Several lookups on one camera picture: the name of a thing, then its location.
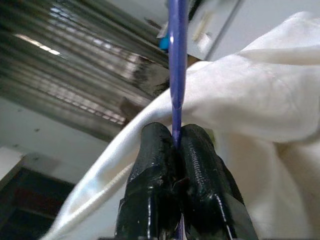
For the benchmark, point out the white monster print shirt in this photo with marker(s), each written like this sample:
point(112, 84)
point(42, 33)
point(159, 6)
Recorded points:
point(250, 100)

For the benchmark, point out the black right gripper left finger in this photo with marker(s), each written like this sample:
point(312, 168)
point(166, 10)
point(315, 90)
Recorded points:
point(150, 187)

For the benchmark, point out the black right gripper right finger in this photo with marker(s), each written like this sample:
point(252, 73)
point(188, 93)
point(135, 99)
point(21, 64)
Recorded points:
point(212, 195)

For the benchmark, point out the white glass-door cabinet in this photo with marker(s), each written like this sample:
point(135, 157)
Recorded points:
point(212, 10)

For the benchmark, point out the purple plastic hanger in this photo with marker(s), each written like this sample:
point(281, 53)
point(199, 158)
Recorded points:
point(177, 62)

